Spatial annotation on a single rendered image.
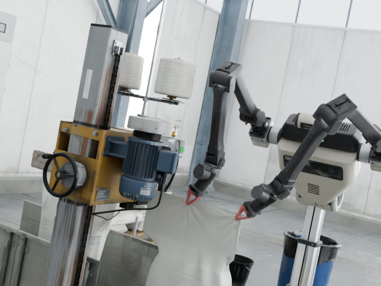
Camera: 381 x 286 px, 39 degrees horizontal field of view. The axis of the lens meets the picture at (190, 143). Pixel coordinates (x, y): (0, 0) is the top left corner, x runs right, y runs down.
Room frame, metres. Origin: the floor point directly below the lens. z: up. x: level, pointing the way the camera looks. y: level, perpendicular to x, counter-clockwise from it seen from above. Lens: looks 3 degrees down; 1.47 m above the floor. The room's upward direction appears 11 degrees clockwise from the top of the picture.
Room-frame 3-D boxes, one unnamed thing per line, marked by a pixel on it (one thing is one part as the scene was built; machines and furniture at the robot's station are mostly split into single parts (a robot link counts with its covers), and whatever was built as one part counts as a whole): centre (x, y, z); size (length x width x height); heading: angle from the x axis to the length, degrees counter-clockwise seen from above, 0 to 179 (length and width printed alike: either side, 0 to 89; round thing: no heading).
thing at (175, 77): (2.38, 0.12, 1.61); 0.17 x 0.17 x 0.17
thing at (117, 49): (2.27, 0.36, 1.68); 0.05 x 0.03 x 0.06; 151
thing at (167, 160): (2.24, 0.08, 1.25); 0.10 x 0.08 x 0.12; 176
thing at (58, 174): (2.15, 0.49, 1.13); 0.18 x 0.11 x 0.18; 61
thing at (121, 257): (3.16, 0.50, 0.54); 1.05 x 0.02 x 0.41; 61
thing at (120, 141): (2.25, 0.27, 1.27); 0.12 x 0.09 x 0.09; 151
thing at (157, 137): (2.24, 0.18, 1.35); 0.12 x 0.12 x 0.04
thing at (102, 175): (2.39, 0.38, 1.18); 0.34 x 0.25 x 0.31; 151
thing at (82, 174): (2.21, 0.45, 1.14); 0.11 x 0.06 x 0.11; 61
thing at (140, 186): (2.24, 0.18, 1.21); 0.15 x 0.15 x 0.25
